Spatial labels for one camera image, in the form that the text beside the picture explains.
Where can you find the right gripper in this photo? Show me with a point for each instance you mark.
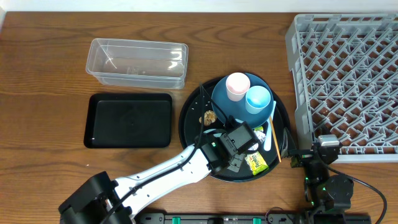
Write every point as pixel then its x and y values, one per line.
pixel 302 156

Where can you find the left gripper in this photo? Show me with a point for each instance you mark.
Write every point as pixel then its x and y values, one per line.
pixel 236 156

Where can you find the foil wrapper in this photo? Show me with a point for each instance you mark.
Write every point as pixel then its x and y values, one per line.
pixel 261 137

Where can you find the yellow green snack wrapper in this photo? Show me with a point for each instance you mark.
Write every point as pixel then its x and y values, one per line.
pixel 255 160

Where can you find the light blue bowl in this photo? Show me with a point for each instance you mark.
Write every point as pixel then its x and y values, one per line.
pixel 214 132

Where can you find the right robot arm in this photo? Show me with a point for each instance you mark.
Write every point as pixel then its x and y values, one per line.
pixel 330 195

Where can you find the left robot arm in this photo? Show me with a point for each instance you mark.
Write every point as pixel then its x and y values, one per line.
pixel 102 200

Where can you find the grey dishwasher rack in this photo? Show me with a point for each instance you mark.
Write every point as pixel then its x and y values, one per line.
pixel 344 68

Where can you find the light blue spoon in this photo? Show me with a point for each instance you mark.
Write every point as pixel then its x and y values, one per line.
pixel 268 131

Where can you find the wooden chopstick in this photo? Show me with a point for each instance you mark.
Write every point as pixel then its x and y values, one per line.
pixel 275 139

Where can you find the brown food scrap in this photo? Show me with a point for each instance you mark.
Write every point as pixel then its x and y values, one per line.
pixel 209 117

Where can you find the dark blue plate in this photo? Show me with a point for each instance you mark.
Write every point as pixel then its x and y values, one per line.
pixel 237 109

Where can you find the round black tray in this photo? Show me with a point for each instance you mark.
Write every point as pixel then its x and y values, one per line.
pixel 189 127

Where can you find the light blue cup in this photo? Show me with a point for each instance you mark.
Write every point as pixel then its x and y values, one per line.
pixel 257 98

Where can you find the pink cup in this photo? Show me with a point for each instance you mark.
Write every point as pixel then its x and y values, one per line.
pixel 237 84

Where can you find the black rectangular tray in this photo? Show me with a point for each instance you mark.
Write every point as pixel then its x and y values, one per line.
pixel 128 120

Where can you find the clear plastic bin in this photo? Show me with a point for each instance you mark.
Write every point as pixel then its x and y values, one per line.
pixel 138 63

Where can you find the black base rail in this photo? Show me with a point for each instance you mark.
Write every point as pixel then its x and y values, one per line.
pixel 272 218

